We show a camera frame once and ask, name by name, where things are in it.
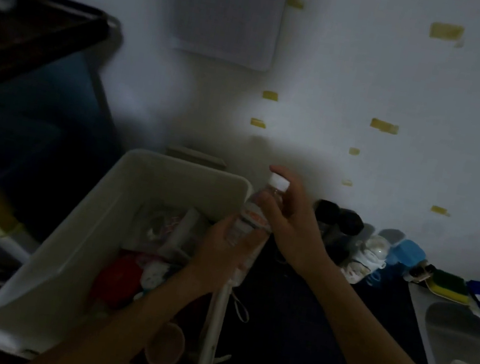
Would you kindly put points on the cream plush covered bottle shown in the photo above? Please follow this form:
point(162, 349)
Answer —
point(368, 259)

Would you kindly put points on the black table countertop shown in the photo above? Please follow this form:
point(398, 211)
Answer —
point(309, 349)

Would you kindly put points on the person's right hand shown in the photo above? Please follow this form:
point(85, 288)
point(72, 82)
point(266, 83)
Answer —
point(295, 234)

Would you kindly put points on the black woven tray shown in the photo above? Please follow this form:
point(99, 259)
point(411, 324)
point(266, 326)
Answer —
point(40, 39)

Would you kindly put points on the person's left forearm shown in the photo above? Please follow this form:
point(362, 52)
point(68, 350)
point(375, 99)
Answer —
point(117, 328)

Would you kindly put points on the white lotion bottle teal cap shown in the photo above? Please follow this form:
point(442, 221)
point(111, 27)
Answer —
point(145, 294)

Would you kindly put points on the white cup pink inside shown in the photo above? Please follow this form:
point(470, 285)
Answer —
point(166, 347)

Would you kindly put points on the white plastic storage bin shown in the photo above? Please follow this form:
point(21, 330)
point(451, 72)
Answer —
point(106, 195)

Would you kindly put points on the clipped paper sheet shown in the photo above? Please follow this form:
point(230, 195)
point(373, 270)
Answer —
point(226, 9)

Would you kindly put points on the person's left hand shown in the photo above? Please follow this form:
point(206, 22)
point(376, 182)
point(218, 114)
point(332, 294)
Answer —
point(220, 260)

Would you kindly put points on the yellow green sponge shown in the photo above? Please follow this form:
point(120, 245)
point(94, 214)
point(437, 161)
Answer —
point(448, 283)

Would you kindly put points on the orange red round jar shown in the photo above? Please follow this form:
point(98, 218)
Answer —
point(115, 280)

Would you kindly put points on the blue plastic bottle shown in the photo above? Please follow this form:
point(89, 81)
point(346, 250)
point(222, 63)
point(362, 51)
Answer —
point(405, 256)

